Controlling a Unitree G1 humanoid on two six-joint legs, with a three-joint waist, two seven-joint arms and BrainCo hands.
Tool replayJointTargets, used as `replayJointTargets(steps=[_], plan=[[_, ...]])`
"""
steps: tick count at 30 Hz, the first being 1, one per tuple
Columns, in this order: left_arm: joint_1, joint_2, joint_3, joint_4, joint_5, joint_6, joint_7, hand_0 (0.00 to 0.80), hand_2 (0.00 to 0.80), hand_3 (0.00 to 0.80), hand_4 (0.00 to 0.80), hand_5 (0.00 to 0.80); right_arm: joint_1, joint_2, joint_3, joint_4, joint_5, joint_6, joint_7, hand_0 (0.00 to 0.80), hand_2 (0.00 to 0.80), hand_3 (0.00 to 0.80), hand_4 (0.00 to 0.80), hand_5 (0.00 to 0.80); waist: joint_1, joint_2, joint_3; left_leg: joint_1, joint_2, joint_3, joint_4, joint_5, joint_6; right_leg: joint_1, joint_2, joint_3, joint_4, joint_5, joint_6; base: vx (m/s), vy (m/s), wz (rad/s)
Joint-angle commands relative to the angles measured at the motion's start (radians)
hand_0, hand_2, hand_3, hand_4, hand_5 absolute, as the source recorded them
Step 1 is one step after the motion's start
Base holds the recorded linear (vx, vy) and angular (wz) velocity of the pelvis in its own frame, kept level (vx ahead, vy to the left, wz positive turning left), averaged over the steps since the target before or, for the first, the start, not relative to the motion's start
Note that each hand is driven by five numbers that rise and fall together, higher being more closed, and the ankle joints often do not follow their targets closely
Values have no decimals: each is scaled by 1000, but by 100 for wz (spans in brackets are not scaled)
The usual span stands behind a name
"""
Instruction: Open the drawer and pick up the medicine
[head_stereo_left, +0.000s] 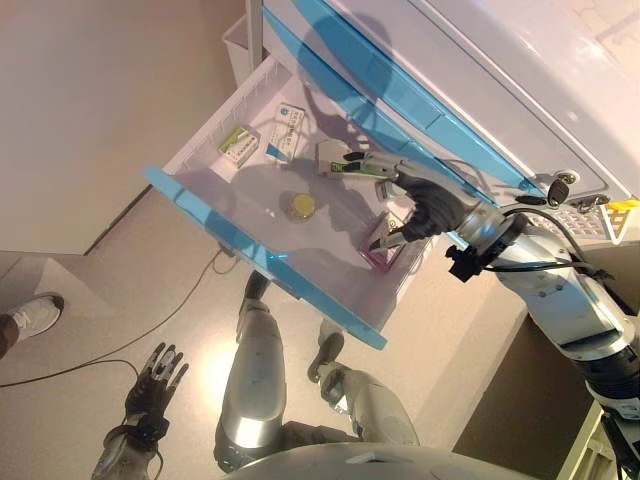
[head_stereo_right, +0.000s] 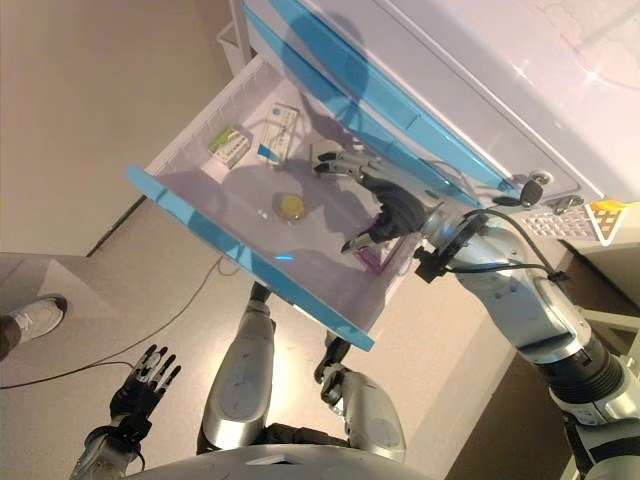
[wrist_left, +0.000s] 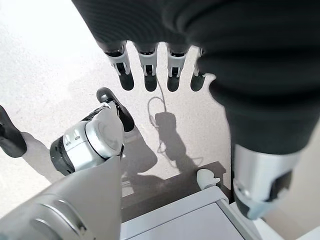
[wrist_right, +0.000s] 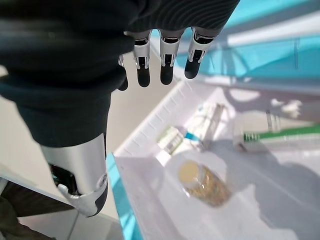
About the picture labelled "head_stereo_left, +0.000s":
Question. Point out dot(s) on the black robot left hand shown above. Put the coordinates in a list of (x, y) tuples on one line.
[(145, 400)]

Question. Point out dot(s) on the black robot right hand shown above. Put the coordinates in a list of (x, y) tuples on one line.
[(432, 210)]

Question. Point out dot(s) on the blue front cart drawer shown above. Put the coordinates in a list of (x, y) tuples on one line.
[(320, 240)]

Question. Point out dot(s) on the yellow lid medicine bottle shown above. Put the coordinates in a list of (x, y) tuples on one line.
[(299, 206)]

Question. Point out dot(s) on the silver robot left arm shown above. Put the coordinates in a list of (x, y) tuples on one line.
[(120, 460)]

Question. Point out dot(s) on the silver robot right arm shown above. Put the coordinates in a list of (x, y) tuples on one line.
[(565, 310)]

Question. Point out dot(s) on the pink purple medicine box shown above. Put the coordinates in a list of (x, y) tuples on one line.
[(380, 261)]

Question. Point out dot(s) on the flat green striped medicine box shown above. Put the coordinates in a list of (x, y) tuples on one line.
[(327, 157)]

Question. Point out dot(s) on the white blue medicine box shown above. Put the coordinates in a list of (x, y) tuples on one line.
[(285, 132)]

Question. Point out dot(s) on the green white medicine box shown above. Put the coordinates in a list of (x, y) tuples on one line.
[(237, 147)]

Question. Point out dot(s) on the silver robot left leg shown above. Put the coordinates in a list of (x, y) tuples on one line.
[(255, 380)]

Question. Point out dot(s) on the black key in lock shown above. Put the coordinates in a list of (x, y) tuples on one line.
[(557, 190)]

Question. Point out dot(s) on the person white shoe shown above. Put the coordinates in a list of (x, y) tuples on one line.
[(37, 317)]

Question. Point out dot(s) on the white lattice side basket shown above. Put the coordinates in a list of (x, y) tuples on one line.
[(575, 222)]

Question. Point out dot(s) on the white medical cart blue drawers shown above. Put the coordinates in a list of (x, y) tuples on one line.
[(500, 75)]

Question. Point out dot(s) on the person brown trouser leg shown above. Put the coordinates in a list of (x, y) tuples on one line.
[(7, 335)]

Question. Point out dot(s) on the yellow sharps container red lid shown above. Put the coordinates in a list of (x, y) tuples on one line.
[(627, 204)]

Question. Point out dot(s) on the grey robot torso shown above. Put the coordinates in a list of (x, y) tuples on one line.
[(375, 462)]

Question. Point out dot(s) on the white side waste bin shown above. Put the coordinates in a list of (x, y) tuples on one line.
[(240, 50)]

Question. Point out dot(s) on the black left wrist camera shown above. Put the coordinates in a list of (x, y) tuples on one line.
[(145, 432)]

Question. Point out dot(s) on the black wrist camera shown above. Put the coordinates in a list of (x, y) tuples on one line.
[(462, 264), (145, 432)]

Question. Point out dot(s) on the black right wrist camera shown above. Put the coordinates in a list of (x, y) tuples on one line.
[(462, 264)]

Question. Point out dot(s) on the cream bed side rail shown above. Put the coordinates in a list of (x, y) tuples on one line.
[(580, 450)]

